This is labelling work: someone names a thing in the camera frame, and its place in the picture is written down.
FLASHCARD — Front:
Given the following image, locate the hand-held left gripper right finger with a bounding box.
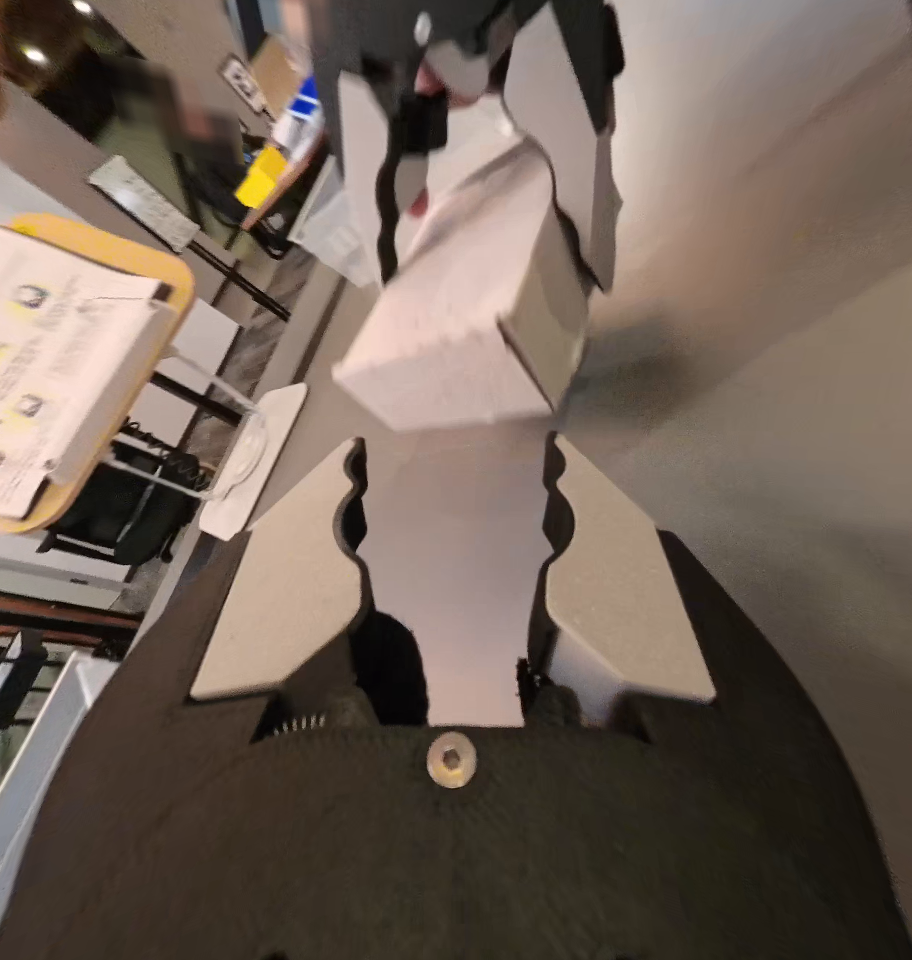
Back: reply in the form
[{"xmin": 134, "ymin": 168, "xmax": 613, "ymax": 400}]
[{"xmin": 516, "ymin": 431, "xmax": 719, "ymax": 727}]

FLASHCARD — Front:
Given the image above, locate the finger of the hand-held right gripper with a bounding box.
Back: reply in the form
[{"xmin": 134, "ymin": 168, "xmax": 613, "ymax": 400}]
[
  {"xmin": 338, "ymin": 71, "xmax": 432, "ymax": 288},
  {"xmin": 499, "ymin": 0, "xmax": 625, "ymax": 295}
]

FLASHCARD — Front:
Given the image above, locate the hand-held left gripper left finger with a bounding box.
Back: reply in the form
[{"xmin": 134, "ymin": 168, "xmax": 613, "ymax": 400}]
[{"xmin": 188, "ymin": 435, "xmax": 373, "ymax": 705}]

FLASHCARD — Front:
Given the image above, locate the clear plastic bin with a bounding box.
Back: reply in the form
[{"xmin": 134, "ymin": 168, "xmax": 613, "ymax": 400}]
[{"xmin": 287, "ymin": 153, "xmax": 382, "ymax": 290}]

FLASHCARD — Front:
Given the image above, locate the white cardboard box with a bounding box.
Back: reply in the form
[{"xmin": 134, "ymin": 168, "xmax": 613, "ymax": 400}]
[{"xmin": 330, "ymin": 97, "xmax": 593, "ymax": 434}]

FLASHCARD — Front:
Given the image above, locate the person's right hand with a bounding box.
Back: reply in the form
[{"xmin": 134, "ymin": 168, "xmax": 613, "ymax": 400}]
[{"xmin": 414, "ymin": 61, "xmax": 490, "ymax": 108}]

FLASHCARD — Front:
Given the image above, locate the yellow storage bin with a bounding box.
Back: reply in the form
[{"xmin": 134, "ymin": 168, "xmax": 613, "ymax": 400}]
[{"xmin": 234, "ymin": 144, "xmax": 288, "ymax": 210}]

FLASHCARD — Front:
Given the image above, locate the clear acrylic rod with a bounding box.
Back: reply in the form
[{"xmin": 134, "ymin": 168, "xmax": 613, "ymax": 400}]
[
  {"xmin": 162, "ymin": 348, "xmax": 268, "ymax": 421},
  {"xmin": 109, "ymin": 450, "xmax": 226, "ymax": 500}
]

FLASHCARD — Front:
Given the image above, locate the wooden instruction board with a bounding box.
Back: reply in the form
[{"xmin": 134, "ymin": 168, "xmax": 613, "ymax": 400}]
[{"xmin": 0, "ymin": 212, "xmax": 196, "ymax": 535}]

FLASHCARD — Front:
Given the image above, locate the white printed sign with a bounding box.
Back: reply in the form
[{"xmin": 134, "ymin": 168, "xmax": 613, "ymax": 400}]
[{"xmin": 88, "ymin": 153, "xmax": 202, "ymax": 252}]

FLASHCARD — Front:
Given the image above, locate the brown wooden beam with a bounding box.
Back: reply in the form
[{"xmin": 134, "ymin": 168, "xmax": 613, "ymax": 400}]
[{"xmin": 0, "ymin": 592, "xmax": 142, "ymax": 639}]

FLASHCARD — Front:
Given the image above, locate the white partition panel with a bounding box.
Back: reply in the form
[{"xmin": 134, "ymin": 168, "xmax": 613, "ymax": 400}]
[{"xmin": 129, "ymin": 300, "xmax": 243, "ymax": 421}]

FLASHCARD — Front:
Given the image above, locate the white instruction sheet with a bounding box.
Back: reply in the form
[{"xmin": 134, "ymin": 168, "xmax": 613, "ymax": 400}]
[{"xmin": 0, "ymin": 225, "xmax": 172, "ymax": 519}]

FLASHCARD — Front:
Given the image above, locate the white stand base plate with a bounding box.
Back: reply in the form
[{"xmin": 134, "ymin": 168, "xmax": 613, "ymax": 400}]
[{"xmin": 198, "ymin": 382, "xmax": 308, "ymax": 543}]

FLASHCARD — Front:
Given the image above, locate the black coiled cable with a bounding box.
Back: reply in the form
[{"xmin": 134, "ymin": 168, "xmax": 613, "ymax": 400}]
[{"xmin": 118, "ymin": 423, "xmax": 205, "ymax": 492}]

